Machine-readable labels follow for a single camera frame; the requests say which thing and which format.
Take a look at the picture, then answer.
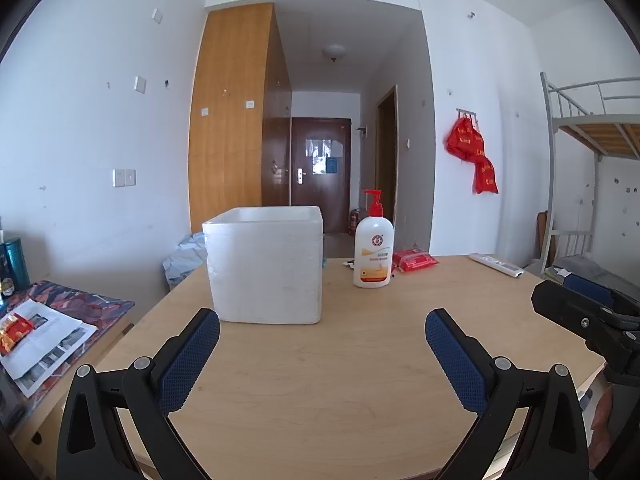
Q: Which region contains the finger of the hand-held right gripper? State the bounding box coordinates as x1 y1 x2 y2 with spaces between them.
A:
562 274 616 308
531 280 627 342

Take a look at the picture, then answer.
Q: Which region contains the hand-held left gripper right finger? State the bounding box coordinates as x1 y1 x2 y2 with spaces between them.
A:
425 308 591 480

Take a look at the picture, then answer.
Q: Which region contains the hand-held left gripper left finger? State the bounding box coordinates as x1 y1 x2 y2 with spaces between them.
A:
56 307 221 480

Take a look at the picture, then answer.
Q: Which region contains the white foam box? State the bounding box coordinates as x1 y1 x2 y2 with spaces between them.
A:
202 205 325 326

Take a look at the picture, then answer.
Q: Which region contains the grey bedding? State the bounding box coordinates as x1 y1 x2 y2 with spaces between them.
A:
552 255 626 286

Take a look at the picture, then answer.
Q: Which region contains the leaning wooden board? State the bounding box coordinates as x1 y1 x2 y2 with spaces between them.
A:
536 211 556 268

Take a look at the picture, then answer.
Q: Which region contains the white remote control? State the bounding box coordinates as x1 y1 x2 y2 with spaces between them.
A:
468 252 524 279

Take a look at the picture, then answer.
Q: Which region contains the light blue plastic bag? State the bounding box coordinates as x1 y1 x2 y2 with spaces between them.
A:
164 232 208 291

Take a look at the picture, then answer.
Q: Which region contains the red wet wipes packet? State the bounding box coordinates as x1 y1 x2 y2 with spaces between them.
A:
391 247 441 273

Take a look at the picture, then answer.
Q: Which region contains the patterned blanket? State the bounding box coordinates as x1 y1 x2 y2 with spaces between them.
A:
0 280 136 401

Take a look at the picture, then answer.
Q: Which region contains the white lotion pump bottle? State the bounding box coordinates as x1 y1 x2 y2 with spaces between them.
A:
353 189 396 289

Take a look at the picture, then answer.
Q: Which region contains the printed paper sheet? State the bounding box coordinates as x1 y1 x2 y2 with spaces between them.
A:
0 299 99 396

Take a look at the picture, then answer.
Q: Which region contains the red hanging bag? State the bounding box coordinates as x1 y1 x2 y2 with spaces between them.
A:
472 156 500 196
445 116 487 162

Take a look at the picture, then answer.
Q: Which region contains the wooden side cabinet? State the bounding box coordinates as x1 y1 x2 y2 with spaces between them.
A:
10 322 136 480

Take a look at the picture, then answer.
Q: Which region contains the metal bunk bed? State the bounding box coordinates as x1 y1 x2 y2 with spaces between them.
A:
540 72 640 291

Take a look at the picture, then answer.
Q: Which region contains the red snack packet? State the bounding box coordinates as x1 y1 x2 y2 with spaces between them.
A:
0 312 36 357

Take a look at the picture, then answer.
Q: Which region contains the dark brown door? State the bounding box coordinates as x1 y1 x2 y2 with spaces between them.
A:
291 117 352 235

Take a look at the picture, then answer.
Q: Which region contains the tall blue bottle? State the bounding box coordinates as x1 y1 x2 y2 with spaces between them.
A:
0 237 27 291

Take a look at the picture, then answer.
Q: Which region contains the wooden wardrobe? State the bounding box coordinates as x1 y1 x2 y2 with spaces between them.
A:
187 2 293 235

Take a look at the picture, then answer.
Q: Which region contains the wooden door frame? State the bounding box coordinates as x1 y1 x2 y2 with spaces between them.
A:
375 85 399 251

